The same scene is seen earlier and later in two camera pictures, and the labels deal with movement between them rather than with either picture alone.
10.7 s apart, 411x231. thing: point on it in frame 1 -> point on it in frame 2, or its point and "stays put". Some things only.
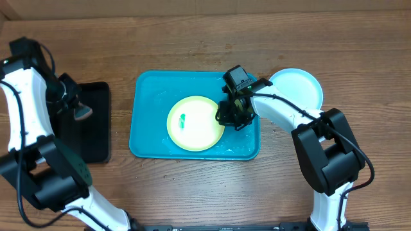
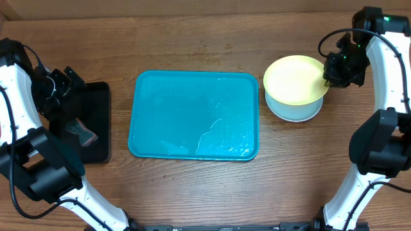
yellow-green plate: x=192 y=124 -> x=295 y=80
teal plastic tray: x=153 y=94 stays put
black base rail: x=283 y=226 stays put
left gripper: x=56 y=108 stays put
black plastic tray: x=90 y=136 stays put
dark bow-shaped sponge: x=81 y=111 -> x=87 y=137
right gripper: x=224 y=120 -> x=330 y=80
